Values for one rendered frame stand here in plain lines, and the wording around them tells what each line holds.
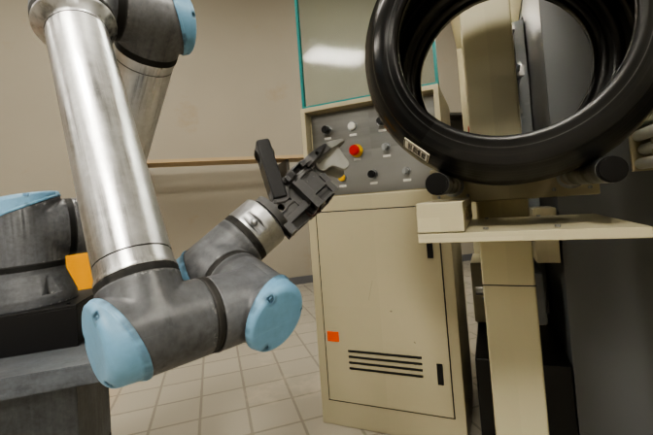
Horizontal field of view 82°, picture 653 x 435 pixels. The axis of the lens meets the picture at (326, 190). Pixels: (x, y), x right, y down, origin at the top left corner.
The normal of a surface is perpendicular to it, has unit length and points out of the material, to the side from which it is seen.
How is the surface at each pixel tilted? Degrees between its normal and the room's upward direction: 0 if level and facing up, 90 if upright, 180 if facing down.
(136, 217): 61
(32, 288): 68
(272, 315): 109
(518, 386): 90
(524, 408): 90
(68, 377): 90
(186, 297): 43
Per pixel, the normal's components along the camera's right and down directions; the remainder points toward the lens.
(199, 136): 0.29, -0.05
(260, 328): 0.74, 0.25
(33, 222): 0.70, -0.15
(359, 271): -0.40, 0.00
